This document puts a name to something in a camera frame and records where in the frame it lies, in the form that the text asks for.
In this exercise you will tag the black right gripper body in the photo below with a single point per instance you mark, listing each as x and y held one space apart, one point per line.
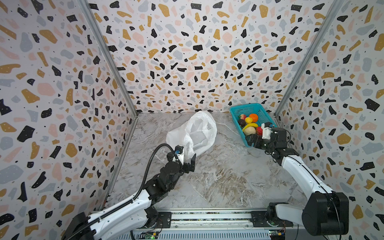
261 142

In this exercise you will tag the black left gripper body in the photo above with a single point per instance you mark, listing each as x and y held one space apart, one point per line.
186 165

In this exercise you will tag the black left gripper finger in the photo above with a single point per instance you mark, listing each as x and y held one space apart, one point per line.
171 157
192 164

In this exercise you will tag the cream pear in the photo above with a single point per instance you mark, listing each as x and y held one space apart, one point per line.
249 131

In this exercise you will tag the red apple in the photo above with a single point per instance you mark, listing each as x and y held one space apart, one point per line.
259 131

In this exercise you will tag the yellow banana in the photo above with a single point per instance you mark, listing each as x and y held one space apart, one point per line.
254 125

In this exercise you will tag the yellow lemon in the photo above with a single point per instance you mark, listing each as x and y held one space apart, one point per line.
249 120

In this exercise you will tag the dark purple mangosteen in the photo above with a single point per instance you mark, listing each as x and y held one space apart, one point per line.
242 123

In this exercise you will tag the orange fruit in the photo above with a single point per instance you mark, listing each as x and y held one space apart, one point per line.
255 117

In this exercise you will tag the white plastic bag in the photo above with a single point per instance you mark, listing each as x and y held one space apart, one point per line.
196 135

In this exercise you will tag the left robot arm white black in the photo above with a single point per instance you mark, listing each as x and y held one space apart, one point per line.
135 212

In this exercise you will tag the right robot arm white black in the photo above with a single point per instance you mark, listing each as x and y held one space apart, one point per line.
326 211

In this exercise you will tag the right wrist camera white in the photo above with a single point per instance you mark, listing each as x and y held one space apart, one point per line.
267 130

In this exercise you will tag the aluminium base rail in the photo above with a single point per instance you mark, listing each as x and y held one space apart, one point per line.
198 224

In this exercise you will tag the right aluminium corner post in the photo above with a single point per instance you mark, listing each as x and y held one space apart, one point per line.
331 14

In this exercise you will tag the aluminium corner post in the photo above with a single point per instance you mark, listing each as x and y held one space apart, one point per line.
331 14
84 6

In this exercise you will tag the left aluminium corner post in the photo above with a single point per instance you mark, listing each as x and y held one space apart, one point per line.
84 6

